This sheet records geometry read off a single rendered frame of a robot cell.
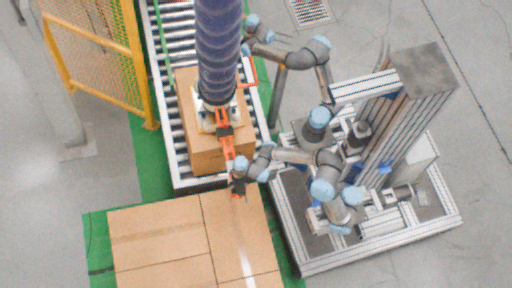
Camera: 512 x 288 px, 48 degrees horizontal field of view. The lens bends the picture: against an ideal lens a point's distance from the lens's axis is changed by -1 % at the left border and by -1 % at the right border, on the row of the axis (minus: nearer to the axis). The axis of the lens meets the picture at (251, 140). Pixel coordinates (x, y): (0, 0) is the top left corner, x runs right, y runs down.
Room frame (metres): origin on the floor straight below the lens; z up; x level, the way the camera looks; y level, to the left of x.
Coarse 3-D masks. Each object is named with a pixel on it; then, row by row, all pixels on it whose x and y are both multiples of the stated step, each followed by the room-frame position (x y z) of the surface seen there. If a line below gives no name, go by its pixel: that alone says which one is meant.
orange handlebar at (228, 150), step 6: (252, 60) 1.95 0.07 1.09; (252, 66) 1.90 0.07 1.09; (252, 72) 1.86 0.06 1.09; (240, 84) 1.76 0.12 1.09; (246, 84) 1.77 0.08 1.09; (252, 84) 1.78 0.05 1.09; (216, 108) 1.58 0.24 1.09; (222, 108) 1.58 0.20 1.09; (216, 114) 1.54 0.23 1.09; (222, 114) 1.54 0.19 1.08; (222, 144) 1.35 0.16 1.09; (228, 150) 1.32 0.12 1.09; (228, 156) 1.28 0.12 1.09; (234, 156) 1.29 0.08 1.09
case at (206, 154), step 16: (176, 80) 1.81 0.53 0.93; (192, 80) 1.82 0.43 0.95; (240, 80) 1.87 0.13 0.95; (240, 96) 1.76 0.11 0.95; (192, 112) 1.59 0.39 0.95; (192, 128) 1.49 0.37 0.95; (240, 128) 1.54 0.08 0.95; (192, 144) 1.38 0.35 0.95; (208, 144) 1.40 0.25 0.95; (240, 144) 1.43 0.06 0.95; (192, 160) 1.32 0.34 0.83; (208, 160) 1.36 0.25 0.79; (224, 160) 1.40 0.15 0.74
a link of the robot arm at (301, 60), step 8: (248, 40) 1.88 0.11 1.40; (256, 40) 1.88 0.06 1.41; (248, 48) 1.82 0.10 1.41; (256, 48) 1.80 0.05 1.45; (264, 48) 1.79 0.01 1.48; (272, 48) 1.78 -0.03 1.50; (248, 56) 1.79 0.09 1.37; (264, 56) 1.75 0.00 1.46; (272, 56) 1.73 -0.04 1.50; (280, 56) 1.71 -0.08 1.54; (288, 56) 1.69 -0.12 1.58; (296, 56) 1.68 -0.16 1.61; (304, 56) 1.68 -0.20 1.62; (312, 56) 1.69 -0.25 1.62; (280, 64) 1.69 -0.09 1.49; (288, 64) 1.65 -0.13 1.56; (296, 64) 1.65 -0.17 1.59; (304, 64) 1.65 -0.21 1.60; (312, 64) 1.66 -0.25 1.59
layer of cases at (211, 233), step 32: (224, 192) 1.25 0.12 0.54; (256, 192) 1.29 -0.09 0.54; (128, 224) 0.94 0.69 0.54; (160, 224) 0.97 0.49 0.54; (192, 224) 1.00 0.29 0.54; (224, 224) 1.04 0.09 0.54; (256, 224) 1.07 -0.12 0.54; (128, 256) 0.74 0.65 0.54; (160, 256) 0.77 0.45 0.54; (192, 256) 0.80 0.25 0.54; (224, 256) 0.83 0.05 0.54; (256, 256) 0.86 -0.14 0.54
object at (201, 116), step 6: (192, 90) 1.73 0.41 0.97; (192, 96) 1.69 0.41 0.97; (198, 96) 1.69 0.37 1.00; (192, 102) 1.65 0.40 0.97; (198, 114) 1.57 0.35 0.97; (204, 114) 1.57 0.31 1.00; (210, 114) 1.59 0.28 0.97; (198, 120) 1.54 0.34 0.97; (204, 120) 1.54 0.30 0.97; (210, 120) 1.55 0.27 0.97; (198, 126) 1.50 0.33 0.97; (198, 132) 1.46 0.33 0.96; (204, 132) 1.47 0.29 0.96; (210, 132) 1.48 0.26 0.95
